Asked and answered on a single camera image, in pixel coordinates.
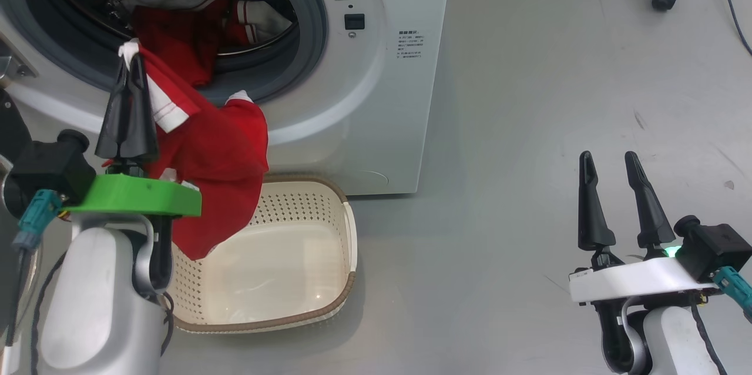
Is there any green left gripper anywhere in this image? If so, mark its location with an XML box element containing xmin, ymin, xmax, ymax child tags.
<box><xmin>65</xmin><ymin>53</ymin><xmax>202</xmax><ymax>218</ymax></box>

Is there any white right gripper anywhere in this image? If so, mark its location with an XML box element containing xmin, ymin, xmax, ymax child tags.
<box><xmin>569</xmin><ymin>150</ymin><xmax>717</xmax><ymax>305</ymax></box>

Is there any teal right camera cable connector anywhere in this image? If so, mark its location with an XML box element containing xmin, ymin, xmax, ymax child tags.
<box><xmin>713</xmin><ymin>266</ymin><xmax>752</xmax><ymax>323</ymax></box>

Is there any thin black floor cable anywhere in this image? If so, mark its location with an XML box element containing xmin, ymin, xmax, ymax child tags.
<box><xmin>712</xmin><ymin>0</ymin><xmax>752</xmax><ymax>57</ymax></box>

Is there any teal left camera cable connector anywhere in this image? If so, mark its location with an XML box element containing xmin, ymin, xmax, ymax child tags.
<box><xmin>3</xmin><ymin>190</ymin><xmax>62</xmax><ymax>352</ymax></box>

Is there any white front-loading washing machine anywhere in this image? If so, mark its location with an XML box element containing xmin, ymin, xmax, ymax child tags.
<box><xmin>0</xmin><ymin>0</ymin><xmax>455</xmax><ymax>196</ymax></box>

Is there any cream perforated laundry basket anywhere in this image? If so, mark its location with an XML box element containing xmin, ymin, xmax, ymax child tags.
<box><xmin>162</xmin><ymin>174</ymin><xmax>358</xmax><ymax>334</ymax></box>

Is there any teal camera cable connector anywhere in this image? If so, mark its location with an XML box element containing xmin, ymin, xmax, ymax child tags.
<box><xmin>713</xmin><ymin>266</ymin><xmax>752</xmax><ymax>323</ymax></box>
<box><xmin>3</xmin><ymin>190</ymin><xmax>62</xmax><ymax>352</ymax></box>

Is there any red and white jersey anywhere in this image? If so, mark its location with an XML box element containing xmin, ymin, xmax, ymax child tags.
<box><xmin>117</xmin><ymin>0</ymin><xmax>294</xmax><ymax>261</ymax></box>

